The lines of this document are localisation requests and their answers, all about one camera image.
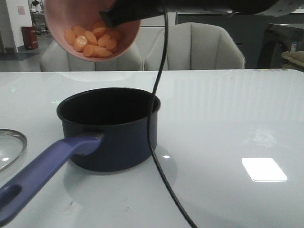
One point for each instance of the orange ham slices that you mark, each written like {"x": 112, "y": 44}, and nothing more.
{"x": 99, "y": 42}

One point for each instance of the red bin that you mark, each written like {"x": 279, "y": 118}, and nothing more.
{"x": 29, "y": 37}

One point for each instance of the white cabinet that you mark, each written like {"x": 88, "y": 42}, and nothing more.
{"x": 147, "y": 33}

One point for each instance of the dark appliance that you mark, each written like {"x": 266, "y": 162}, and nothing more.
{"x": 279, "y": 38}

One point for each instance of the glass lid blue knob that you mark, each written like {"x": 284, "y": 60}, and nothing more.
{"x": 12, "y": 145}

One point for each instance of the right grey upholstered chair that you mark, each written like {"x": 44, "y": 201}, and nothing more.
{"x": 197, "y": 46}

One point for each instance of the dark grey counter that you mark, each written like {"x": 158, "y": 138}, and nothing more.
{"x": 247, "y": 31}

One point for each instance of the dark blue saucepan purple handle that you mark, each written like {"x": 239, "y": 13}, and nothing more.
{"x": 105, "y": 130}

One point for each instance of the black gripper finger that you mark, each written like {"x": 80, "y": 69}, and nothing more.
{"x": 123, "y": 11}

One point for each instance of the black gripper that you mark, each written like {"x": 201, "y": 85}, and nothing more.
{"x": 275, "y": 8}

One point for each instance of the grey upholstered chair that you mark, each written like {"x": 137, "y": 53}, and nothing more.
{"x": 56, "y": 59}
{"x": 197, "y": 46}

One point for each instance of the left grey upholstered chair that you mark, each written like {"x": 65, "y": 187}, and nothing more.
{"x": 56, "y": 59}

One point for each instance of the beige cushion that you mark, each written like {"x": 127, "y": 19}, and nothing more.
{"x": 293, "y": 60}

